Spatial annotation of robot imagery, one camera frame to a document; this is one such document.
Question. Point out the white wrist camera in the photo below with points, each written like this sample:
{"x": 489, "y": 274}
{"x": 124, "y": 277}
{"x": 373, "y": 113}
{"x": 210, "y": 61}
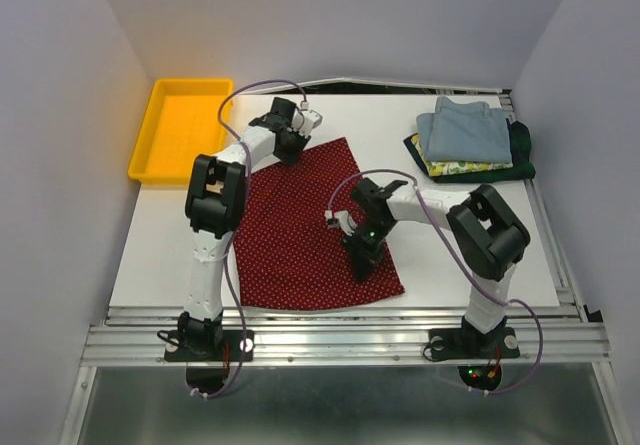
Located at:
{"x": 340, "y": 220}
{"x": 305, "y": 121}

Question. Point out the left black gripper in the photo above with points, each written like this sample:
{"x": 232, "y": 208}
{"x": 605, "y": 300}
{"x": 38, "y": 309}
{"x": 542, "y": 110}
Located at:
{"x": 294, "y": 158}

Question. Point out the aluminium rail frame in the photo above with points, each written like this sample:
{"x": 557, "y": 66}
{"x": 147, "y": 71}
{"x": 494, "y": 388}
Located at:
{"x": 571, "y": 399}

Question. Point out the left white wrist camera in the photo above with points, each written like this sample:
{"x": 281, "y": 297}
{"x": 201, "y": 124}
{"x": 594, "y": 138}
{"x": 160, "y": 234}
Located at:
{"x": 305, "y": 121}

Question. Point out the light blue folded skirt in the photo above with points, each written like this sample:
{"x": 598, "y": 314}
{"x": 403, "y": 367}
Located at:
{"x": 472, "y": 132}

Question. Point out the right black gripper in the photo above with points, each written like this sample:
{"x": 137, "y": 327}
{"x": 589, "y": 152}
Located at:
{"x": 363, "y": 257}

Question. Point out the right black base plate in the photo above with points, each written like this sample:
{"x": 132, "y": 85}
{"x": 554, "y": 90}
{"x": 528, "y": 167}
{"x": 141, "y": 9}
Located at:
{"x": 482, "y": 353}

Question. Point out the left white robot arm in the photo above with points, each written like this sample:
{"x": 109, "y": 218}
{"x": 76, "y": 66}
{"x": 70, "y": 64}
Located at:
{"x": 216, "y": 199}

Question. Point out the yellow plastic tray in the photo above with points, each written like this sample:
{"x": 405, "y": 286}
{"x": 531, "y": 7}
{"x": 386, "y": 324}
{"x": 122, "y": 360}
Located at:
{"x": 180, "y": 123}

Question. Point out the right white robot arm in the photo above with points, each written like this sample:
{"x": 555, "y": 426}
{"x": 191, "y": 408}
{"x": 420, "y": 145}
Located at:
{"x": 479, "y": 229}

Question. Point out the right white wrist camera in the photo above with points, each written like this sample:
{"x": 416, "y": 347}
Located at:
{"x": 340, "y": 220}

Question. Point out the red polka dot skirt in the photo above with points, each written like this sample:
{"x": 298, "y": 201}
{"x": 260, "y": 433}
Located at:
{"x": 286, "y": 257}

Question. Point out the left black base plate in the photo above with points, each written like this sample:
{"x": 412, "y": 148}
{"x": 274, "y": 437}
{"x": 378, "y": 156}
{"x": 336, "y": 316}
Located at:
{"x": 210, "y": 370}

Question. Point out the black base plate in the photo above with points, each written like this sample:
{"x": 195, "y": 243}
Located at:
{"x": 482, "y": 353}
{"x": 210, "y": 370}

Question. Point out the yellow floral folded skirt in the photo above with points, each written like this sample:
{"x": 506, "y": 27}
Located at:
{"x": 447, "y": 168}

